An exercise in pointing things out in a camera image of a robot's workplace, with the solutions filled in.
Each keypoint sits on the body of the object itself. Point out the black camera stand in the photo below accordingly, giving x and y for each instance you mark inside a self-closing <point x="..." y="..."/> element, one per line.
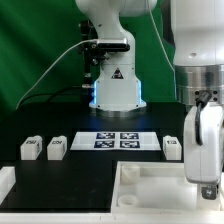
<point x="88" y="32"/>

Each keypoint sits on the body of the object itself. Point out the white marker plate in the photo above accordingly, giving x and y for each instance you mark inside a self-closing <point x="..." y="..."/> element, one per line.
<point x="139" y="141"/>

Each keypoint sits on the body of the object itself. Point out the white front rail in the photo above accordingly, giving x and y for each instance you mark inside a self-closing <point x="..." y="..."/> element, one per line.
<point x="44" y="218"/>

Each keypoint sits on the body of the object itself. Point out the silver camera on stand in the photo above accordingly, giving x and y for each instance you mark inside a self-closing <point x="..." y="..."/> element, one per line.
<point x="113" y="45"/>

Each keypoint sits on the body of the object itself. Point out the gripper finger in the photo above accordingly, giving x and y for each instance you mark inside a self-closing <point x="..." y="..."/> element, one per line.
<point x="209" y="192"/>

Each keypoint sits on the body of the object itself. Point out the white left obstacle block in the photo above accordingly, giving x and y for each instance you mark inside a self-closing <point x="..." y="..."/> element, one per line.
<point x="7" y="181"/>

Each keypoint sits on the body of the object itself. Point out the white square tabletop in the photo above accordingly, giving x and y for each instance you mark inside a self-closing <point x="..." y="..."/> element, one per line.
<point x="153" y="187"/>

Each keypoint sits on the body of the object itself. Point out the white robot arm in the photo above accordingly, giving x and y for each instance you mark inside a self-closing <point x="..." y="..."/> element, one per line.
<point x="198" y="32"/>

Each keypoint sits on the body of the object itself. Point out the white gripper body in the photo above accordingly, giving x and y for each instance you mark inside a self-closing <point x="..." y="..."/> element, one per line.
<point x="203" y="163"/>

